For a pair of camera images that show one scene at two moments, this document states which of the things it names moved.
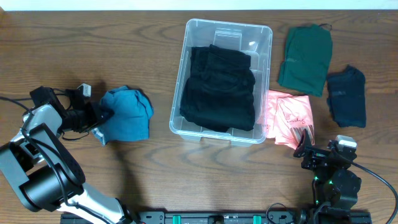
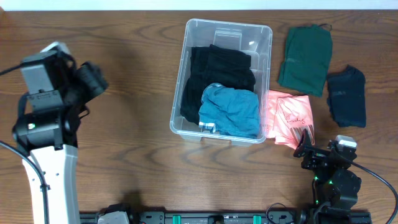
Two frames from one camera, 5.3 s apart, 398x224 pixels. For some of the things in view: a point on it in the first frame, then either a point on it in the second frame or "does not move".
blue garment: (130, 121) → (232, 112)
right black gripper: (305, 147) does not move
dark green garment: (308, 56) does not move
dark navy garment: (346, 97) does not move
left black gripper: (94, 116) → (94, 82)
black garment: (219, 94) does not move
